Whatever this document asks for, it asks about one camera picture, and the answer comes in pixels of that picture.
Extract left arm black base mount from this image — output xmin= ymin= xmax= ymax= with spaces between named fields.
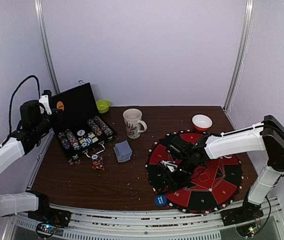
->
xmin=27 ymin=207 xmax=71 ymax=228

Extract small card decks in case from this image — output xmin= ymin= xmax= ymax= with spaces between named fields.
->
xmin=79 ymin=132 xmax=98 ymax=148

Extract front left chip row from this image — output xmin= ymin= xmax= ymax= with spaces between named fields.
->
xmin=58 ymin=132 xmax=70 ymax=150

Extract poker chip row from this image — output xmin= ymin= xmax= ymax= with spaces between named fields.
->
xmin=87 ymin=118 xmax=103 ymax=136
xmin=93 ymin=116 xmax=113 ymax=136

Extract white dealer button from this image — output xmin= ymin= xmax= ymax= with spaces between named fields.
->
xmin=77 ymin=129 xmax=85 ymax=137

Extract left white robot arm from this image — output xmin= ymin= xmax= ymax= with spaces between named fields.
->
xmin=0 ymin=90 xmax=62 ymax=222

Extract round red black poker mat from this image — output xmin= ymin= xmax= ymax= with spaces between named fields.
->
xmin=145 ymin=129 xmax=243 ymax=214

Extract black poker chip case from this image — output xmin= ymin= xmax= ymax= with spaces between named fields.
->
xmin=50 ymin=83 xmax=117 ymax=164

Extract orange big blind button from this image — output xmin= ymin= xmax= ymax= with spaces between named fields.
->
xmin=56 ymin=101 xmax=64 ymax=111

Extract green plastic bowl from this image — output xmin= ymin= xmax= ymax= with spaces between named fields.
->
xmin=96 ymin=99 xmax=111 ymax=114

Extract red triangular chip holder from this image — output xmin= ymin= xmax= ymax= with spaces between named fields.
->
xmin=91 ymin=160 xmax=105 ymax=171

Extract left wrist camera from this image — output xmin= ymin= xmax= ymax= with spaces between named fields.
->
xmin=38 ymin=95 xmax=52 ymax=115

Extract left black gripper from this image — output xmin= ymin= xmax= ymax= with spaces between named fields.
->
xmin=33 ymin=108 xmax=62 ymax=137

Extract aluminium frame post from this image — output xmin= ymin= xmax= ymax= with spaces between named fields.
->
xmin=34 ymin=0 xmax=60 ymax=94
xmin=224 ymin=0 xmax=255 ymax=114

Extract white floral ceramic mug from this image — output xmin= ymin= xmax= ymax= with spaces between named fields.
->
xmin=123 ymin=108 xmax=148 ymax=139

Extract left poker chip row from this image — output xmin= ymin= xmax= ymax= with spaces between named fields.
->
xmin=87 ymin=118 xmax=103 ymax=136

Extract aluminium front rail base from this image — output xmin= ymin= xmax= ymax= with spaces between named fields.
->
xmin=3 ymin=196 xmax=284 ymax=240

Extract stack of poker chips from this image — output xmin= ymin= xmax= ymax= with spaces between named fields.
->
xmin=91 ymin=154 xmax=102 ymax=166

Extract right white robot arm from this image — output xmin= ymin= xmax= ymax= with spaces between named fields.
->
xmin=157 ymin=115 xmax=284 ymax=221

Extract blue small blind button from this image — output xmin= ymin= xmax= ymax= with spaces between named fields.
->
xmin=154 ymin=194 xmax=167 ymax=207

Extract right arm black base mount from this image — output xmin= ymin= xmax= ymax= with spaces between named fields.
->
xmin=221 ymin=203 xmax=264 ymax=226

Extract right aluminium frame post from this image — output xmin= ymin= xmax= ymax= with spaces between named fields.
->
xmin=224 ymin=0 xmax=255 ymax=114

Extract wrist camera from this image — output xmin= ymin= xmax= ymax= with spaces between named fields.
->
xmin=158 ymin=160 xmax=182 ymax=173
xmin=38 ymin=95 xmax=52 ymax=115

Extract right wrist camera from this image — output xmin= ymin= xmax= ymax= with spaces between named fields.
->
xmin=158 ymin=160 xmax=182 ymax=173

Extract white orange bowl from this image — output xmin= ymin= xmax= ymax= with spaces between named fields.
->
xmin=192 ymin=114 xmax=213 ymax=132

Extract left aluminium frame post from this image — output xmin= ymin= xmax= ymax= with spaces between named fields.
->
xmin=34 ymin=0 xmax=60 ymax=94

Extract blue playing card deck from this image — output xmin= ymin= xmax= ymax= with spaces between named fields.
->
xmin=113 ymin=140 xmax=132 ymax=163

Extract right poker chip row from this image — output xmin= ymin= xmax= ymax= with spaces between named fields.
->
xmin=93 ymin=116 xmax=113 ymax=136

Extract front right chip row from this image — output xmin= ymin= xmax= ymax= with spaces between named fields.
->
xmin=65 ymin=129 xmax=80 ymax=149

